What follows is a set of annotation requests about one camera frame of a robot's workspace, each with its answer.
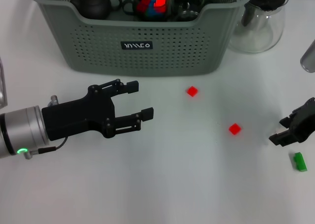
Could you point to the grey-green perforated storage bin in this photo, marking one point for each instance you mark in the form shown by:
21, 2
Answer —
172, 56

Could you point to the dark clay teapot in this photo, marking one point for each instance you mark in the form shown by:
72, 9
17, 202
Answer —
94, 5

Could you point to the dark red long brick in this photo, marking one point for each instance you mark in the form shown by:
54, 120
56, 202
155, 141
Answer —
145, 0

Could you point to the red sloped toy brick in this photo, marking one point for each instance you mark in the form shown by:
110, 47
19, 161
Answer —
161, 1

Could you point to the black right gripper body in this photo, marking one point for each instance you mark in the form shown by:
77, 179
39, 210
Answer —
305, 120

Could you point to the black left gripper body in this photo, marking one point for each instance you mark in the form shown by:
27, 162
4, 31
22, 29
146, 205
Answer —
73, 118

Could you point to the small red square brick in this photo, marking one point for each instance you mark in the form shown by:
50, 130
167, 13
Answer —
234, 129
192, 91

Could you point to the glass teacup black holder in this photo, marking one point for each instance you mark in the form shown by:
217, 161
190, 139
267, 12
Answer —
188, 0
189, 16
128, 7

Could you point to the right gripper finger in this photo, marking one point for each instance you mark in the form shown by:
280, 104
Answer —
283, 139
287, 121

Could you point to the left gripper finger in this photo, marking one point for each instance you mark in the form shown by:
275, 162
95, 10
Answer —
147, 114
131, 86

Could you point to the round glass pitcher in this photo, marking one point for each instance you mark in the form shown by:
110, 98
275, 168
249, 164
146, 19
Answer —
258, 34

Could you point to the green notched toy brick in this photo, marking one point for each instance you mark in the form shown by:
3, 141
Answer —
300, 162

